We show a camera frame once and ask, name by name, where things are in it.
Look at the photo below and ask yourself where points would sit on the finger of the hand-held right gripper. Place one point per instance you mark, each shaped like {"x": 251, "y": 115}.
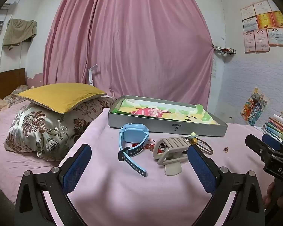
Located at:
{"x": 256, "y": 144}
{"x": 271, "y": 141}

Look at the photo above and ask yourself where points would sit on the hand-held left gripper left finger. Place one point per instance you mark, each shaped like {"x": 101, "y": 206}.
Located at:
{"x": 76, "y": 167}

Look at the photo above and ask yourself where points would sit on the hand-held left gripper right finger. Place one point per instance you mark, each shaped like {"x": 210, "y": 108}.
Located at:
{"x": 201, "y": 169}

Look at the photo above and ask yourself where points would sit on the beige hair claw clip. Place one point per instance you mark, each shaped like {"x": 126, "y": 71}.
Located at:
{"x": 169, "y": 143}

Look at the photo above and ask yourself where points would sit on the grey shallow box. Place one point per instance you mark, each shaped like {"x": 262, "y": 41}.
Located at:
{"x": 155, "y": 127}

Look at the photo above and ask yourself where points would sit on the blue smartwatch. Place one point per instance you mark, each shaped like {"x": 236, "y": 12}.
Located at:
{"x": 134, "y": 135}

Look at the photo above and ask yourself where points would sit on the person's right hand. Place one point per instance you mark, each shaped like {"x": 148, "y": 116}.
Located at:
{"x": 270, "y": 194}

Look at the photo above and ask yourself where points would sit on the stack of books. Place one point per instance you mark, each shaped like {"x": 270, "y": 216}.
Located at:
{"x": 279, "y": 129}

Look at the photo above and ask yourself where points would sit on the brown floral pillow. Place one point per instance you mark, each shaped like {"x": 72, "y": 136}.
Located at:
{"x": 42, "y": 131}

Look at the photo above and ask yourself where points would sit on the yellow pillow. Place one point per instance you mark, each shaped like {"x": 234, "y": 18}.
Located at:
{"x": 61, "y": 95}

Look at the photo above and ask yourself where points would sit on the colourful printed box liner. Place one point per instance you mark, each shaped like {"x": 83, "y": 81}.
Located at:
{"x": 151, "y": 110}

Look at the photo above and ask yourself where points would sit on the white clip lamp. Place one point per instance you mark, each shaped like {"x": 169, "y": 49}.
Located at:
{"x": 91, "y": 75}

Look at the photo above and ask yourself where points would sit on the small floral pillow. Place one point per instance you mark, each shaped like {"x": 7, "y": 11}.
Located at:
{"x": 16, "y": 95}

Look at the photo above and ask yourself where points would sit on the wooden headboard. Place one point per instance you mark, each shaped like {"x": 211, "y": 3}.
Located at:
{"x": 7, "y": 82}

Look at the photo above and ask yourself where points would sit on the pink curtain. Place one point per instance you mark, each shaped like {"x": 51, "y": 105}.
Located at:
{"x": 136, "y": 40}

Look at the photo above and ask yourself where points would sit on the green hanging cloth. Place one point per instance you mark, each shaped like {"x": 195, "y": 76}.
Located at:
{"x": 18, "y": 31}

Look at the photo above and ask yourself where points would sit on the colourful wall poster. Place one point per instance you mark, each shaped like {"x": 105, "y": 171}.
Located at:
{"x": 254, "y": 108}

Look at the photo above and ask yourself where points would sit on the group of wall certificates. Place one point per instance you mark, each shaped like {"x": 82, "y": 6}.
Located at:
{"x": 264, "y": 28}

